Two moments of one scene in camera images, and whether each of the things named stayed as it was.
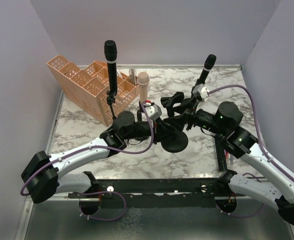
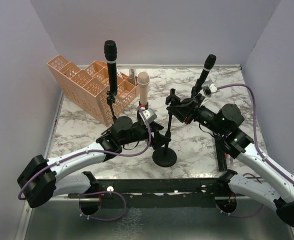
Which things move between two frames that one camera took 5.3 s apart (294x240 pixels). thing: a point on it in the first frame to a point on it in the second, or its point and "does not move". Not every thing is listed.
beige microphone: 142,79 does not move
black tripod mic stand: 110,100 does not move
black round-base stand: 180,143 to 166,157
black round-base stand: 139,116 does not move
